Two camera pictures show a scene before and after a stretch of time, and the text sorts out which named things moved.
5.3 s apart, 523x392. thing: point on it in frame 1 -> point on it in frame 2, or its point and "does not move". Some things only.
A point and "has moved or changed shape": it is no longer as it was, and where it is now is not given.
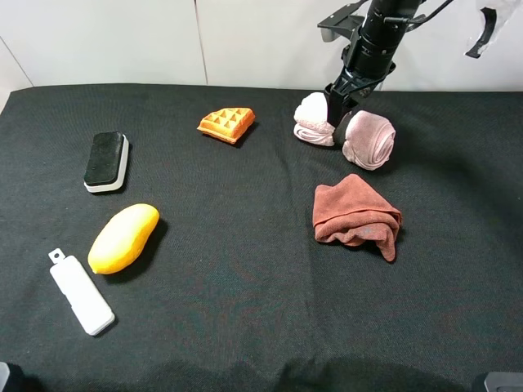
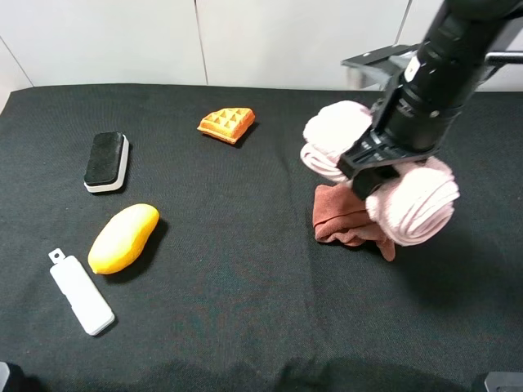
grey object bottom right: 504,381 does not move
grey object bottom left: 4,375 does not move
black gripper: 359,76 -> 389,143
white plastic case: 80,292 does not move
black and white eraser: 106,162 does not move
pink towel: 368,141 has moved or changed shape
